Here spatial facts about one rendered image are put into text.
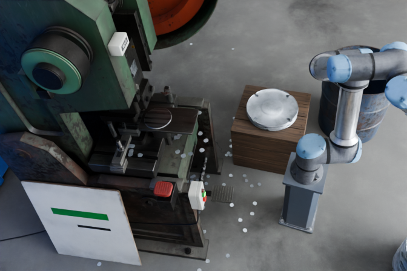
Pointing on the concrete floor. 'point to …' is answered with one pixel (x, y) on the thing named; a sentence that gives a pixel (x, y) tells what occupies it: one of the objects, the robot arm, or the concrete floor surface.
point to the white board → (84, 221)
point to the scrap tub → (366, 117)
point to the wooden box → (266, 136)
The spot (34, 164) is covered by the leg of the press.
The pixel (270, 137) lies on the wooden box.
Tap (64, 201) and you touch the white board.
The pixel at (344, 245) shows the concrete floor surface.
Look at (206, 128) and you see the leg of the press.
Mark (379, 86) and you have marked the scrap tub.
